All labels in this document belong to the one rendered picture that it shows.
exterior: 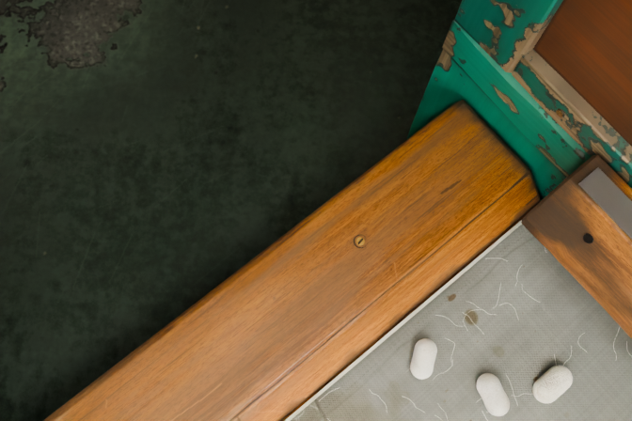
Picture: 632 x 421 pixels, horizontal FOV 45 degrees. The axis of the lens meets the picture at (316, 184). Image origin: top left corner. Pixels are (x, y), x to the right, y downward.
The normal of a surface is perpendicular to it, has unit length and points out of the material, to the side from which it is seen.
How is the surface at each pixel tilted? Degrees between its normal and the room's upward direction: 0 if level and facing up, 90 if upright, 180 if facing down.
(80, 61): 0
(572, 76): 90
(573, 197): 66
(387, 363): 0
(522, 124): 90
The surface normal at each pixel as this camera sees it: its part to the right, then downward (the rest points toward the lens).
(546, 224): -0.68, 0.41
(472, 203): 0.04, -0.33
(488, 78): -0.77, 0.58
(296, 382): 0.48, 0.29
